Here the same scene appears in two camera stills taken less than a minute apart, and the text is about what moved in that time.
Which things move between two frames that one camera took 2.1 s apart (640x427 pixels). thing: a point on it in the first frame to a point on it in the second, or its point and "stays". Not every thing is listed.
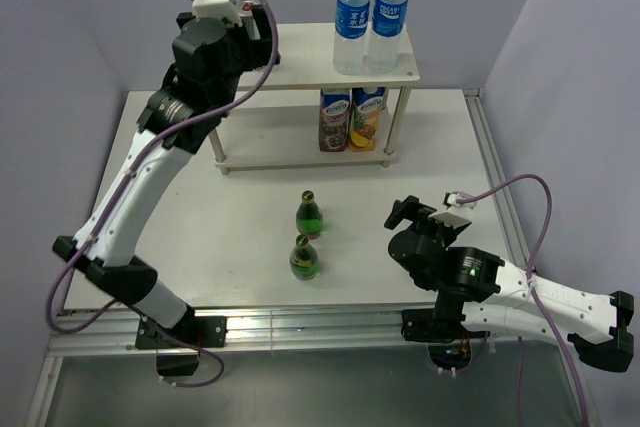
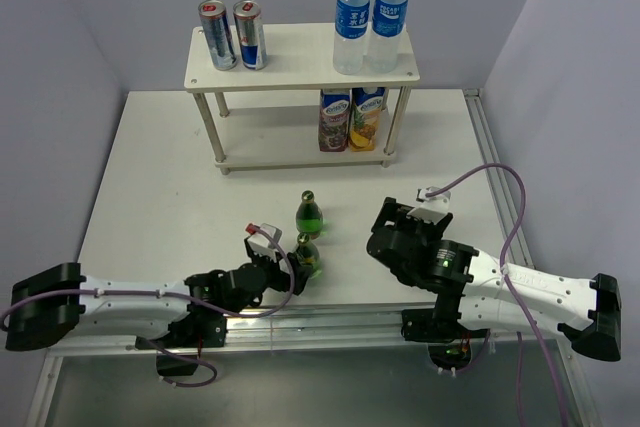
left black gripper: x=256 y=51 to x=281 y=279
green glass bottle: x=304 y=261 stays
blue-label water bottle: x=388 y=22 stays
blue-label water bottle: x=352 y=23 stays
